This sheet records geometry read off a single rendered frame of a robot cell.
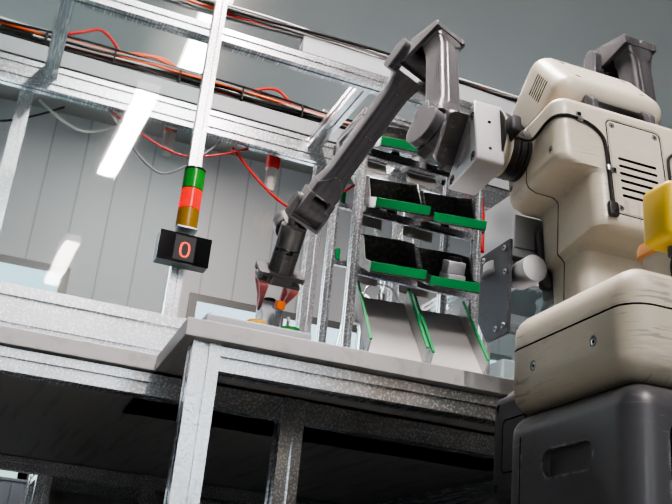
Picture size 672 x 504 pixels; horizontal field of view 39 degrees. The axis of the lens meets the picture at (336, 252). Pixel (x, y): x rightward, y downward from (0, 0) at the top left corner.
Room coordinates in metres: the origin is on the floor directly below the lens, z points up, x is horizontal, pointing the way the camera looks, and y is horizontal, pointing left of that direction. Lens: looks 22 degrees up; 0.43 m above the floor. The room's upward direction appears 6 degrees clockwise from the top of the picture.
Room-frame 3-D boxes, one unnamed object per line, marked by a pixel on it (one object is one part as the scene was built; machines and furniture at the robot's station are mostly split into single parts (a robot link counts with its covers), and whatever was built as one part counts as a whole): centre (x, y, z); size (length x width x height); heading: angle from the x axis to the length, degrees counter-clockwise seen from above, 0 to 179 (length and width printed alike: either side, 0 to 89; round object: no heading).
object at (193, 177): (2.05, 0.35, 1.39); 0.05 x 0.05 x 0.05
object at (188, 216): (2.05, 0.35, 1.29); 0.05 x 0.05 x 0.05
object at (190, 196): (2.05, 0.35, 1.34); 0.05 x 0.05 x 0.05
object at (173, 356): (1.88, -0.10, 0.84); 0.90 x 0.70 x 0.03; 108
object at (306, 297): (3.18, 0.09, 1.56); 0.04 x 0.04 x 1.39; 20
